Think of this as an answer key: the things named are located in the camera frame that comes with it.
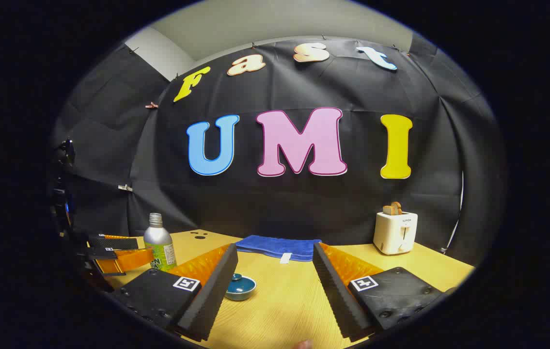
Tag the blue towel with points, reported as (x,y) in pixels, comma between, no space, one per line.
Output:
(274,245)

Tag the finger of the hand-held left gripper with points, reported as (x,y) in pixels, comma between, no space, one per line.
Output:
(129,261)
(112,242)

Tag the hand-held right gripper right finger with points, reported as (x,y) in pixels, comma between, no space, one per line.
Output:
(337,295)

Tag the copper clip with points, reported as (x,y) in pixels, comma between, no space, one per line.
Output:
(151,104)

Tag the toast slice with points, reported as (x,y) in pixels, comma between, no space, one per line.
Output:
(387,210)
(397,207)

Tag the white toaster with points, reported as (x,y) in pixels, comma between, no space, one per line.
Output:
(393,235)

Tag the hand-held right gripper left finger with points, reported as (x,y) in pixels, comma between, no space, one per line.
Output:
(212,291)

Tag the white teacup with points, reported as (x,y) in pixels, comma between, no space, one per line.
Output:
(241,297)

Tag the black backdrop cloth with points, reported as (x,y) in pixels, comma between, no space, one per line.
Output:
(304,203)

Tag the silver green water bottle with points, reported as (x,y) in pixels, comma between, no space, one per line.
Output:
(158,237)

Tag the silver clip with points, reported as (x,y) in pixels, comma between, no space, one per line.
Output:
(125,187)

